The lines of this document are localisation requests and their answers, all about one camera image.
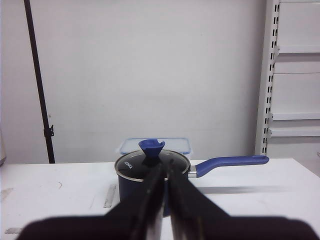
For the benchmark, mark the cream toaster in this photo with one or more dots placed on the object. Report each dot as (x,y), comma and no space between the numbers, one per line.
(3,155)

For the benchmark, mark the dark blue saucepan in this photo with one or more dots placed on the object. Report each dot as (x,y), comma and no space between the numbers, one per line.
(126,187)

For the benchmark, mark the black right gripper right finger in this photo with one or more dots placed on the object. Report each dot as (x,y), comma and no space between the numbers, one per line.
(195,217)

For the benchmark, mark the glass pot lid blue knob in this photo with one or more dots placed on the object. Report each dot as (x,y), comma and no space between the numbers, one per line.
(136,165)

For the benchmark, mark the black tripod pole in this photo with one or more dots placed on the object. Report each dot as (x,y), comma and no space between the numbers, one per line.
(48,131)

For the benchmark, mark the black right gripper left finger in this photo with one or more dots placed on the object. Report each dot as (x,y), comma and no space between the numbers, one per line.
(138,217)

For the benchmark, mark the clear plastic container blue lid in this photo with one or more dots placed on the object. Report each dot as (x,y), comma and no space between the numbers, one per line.
(177,144)

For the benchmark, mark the white slotted shelf rack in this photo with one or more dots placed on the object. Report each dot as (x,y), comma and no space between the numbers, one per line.
(288,119)

